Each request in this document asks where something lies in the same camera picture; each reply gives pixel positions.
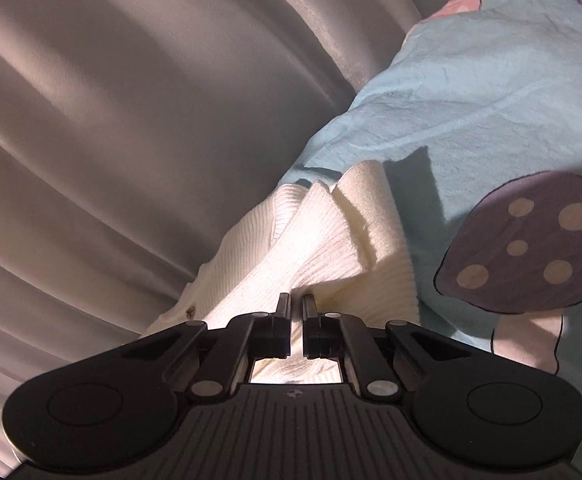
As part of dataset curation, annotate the blue mushroom print bed sheet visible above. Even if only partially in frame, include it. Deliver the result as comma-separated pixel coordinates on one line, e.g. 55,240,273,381
276,0,582,461

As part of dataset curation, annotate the beige curtain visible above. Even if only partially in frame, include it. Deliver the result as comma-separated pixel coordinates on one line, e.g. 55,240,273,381
0,0,487,466

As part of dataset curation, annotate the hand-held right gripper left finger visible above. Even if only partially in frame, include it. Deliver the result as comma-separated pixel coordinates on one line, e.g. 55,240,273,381
117,292,293,404

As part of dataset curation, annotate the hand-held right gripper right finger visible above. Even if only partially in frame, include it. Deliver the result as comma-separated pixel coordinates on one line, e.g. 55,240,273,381
301,294,468,404

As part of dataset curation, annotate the white ribbed knit sweater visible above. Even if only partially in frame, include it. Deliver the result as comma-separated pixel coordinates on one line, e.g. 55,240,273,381
143,160,422,387

